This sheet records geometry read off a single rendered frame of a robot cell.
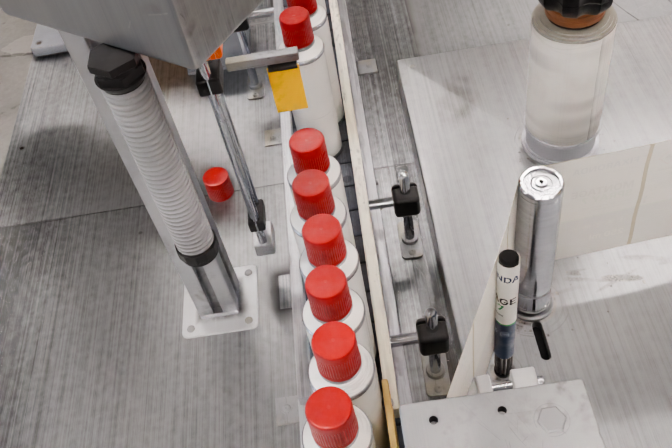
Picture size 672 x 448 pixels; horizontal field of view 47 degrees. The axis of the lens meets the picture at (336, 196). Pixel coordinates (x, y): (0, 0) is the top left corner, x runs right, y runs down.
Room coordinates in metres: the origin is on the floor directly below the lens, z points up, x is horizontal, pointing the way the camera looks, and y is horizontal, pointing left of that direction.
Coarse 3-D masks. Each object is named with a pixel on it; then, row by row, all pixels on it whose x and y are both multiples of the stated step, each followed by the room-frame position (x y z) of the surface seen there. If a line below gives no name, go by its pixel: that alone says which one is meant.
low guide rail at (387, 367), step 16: (336, 0) 0.95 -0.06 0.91; (336, 16) 0.91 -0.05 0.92; (336, 32) 0.88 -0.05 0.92; (336, 48) 0.84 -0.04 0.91; (352, 112) 0.71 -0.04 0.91; (352, 128) 0.68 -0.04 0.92; (352, 144) 0.66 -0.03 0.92; (352, 160) 0.63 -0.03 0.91; (368, 208) 0.56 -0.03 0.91; (368, 224) 0.53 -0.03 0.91; (368, 240) 0.51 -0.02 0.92; (368, 256) 0.49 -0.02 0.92; (368, 272) 0.47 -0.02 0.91; (384, 320) 0.41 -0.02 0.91; (384, 336) 0.39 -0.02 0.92; (384, 352) 0.38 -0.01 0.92; (384, 368) 0.36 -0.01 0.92
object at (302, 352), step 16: (288, 112) 0.68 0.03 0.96; (288, 128) 0.66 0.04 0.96; (288, 144) 0.63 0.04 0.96; (288, 160) 0.61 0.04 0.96; (288, 192) 0.56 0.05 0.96; (288, 208) 0.54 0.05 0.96; (288, 224) 0.52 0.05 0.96; (288, 240) 0.50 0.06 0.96; (304, 288) 0.44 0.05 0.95; (304, 336) 0.38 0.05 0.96; (304, 352) 0.37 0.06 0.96; (304, 368) 0.35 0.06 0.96; (304, 384) 0.33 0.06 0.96; (304, 400) 0.32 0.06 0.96
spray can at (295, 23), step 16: (288, 16) 0.69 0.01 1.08; (304, 16) 0.69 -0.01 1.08; (288, 32) 0.68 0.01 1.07; (304, 32) 0.68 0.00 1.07; (304, 48) 0.68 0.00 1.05; (320, 48) 0.69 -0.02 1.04; (304, 64) 0.67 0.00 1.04; (320, 64) 0.68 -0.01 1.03; (304, 80) 0.67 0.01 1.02; (320, 80) 0.67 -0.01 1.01; (320, 96) 0.67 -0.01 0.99; (304, 112) 0.67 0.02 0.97; (320, 112) 0.67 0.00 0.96; (320, 128) 0.67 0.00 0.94; (336, 128) 0.68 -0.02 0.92; (336, 144) 0.68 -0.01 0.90
